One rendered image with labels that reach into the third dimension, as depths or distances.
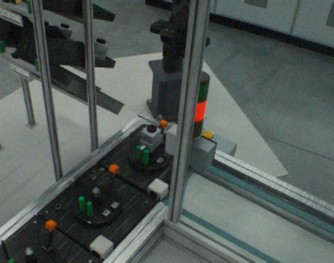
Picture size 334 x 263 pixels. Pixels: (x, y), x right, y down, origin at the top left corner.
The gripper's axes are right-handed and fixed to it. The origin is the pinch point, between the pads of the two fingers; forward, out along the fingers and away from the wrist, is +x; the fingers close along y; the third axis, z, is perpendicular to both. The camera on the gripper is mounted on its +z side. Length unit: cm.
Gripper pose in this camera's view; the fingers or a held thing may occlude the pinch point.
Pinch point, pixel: (178, 49)
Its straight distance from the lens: 132.8
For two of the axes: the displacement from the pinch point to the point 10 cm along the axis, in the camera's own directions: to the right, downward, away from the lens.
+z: -5.6, 5.1, -6.5
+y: 8.2, 4.1, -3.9
